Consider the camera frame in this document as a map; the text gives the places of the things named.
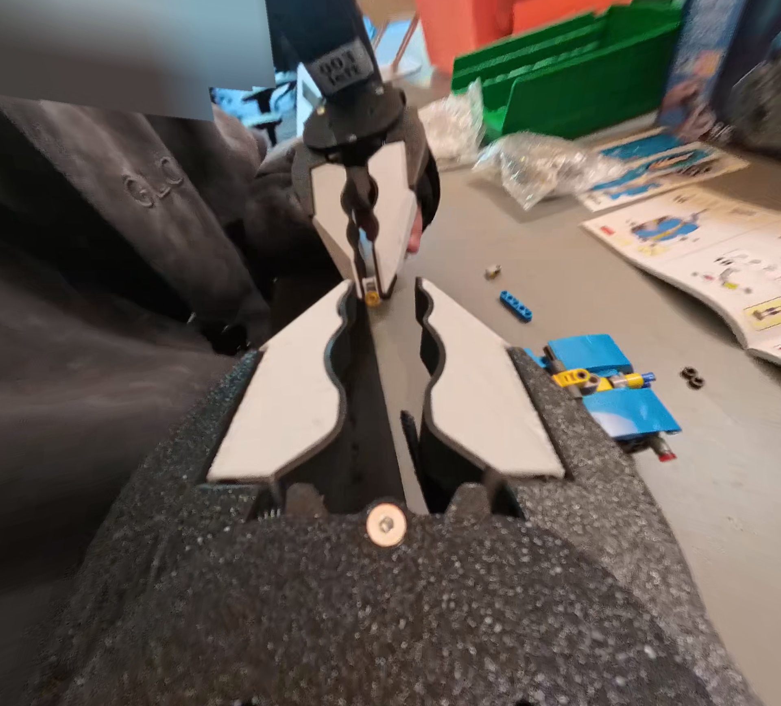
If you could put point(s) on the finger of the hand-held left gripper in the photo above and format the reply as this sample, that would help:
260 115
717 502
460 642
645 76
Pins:
329 199
393 212

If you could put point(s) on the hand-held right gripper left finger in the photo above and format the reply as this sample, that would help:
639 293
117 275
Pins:
287 407

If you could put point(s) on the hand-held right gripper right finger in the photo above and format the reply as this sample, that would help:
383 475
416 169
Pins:
488 407

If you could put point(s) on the small yellow brick pin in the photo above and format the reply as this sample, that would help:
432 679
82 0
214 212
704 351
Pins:
373 298

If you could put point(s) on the blue brick toy car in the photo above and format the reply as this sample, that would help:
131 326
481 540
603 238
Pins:
610 407

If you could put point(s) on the grey desk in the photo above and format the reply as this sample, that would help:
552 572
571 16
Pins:
549 242

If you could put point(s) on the person's left hand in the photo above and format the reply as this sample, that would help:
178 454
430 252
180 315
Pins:
415 236

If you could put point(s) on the blue brick beam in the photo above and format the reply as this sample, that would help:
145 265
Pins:
515 305

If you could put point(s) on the small yellow grey brick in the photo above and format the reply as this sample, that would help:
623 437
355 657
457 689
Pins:
493 272

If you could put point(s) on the black double connector piece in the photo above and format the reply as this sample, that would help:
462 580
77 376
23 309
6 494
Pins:
692 378

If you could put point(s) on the green storage bin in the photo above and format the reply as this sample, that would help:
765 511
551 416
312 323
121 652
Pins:
579 77

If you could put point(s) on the blue printed leaflet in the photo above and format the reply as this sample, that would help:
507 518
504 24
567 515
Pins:
647 169

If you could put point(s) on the open instruction booklet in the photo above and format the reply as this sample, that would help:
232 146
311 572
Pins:
701 254

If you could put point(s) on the dark robot kit box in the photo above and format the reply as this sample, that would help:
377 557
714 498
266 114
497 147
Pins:
720 16

